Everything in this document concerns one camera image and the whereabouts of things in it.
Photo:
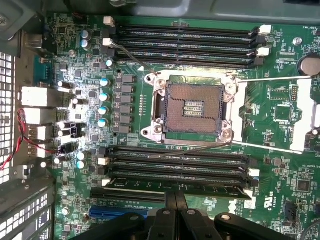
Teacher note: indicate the green motherboard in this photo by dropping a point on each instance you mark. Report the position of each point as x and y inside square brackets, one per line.
[275, 175]

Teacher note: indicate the blue expansion slot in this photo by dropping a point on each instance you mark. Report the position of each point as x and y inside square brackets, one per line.
[117, 212]

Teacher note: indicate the thin metal locking lever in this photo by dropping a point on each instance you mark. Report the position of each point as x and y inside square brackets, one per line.
[172, 155]
[136, 60]

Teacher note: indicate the green RAM stick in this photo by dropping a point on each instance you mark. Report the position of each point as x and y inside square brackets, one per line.
[150, 184]

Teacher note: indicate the blue rear port connector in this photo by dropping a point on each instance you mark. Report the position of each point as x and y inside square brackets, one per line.
[42, 71]

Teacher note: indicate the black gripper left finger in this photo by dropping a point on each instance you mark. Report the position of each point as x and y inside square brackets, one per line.
[162, 225]

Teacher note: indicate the silver coin battery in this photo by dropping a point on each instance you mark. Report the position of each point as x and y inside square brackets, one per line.
[310, 66]

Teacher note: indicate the grey metal PC case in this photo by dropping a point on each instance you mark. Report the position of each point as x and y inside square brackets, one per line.
[15, 15]

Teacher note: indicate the silver motherboard screw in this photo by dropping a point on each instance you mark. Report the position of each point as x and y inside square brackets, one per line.
[297, 41]

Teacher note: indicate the black expansion slot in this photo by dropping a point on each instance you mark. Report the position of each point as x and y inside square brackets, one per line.
[125, 195]

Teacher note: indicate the CPU socket with metal frame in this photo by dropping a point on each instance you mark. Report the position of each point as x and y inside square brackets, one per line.
[192, 107]

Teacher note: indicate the silver rear port block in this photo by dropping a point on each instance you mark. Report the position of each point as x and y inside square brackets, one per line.
[41, 150]
[40, 116]
[40, 96]
[41, 133]

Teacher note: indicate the white barcode sticker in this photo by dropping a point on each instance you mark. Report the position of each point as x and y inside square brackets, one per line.
[250, 205]

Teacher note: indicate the green RAM module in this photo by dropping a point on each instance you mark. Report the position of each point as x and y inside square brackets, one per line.
[250, 193]

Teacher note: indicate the black RAM slot white latches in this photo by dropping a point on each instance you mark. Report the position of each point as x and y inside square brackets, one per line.
[185, 45]
[185, 28]
[175, 163]

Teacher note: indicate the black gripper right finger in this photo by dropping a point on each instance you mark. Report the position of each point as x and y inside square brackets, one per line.
[195, 225]

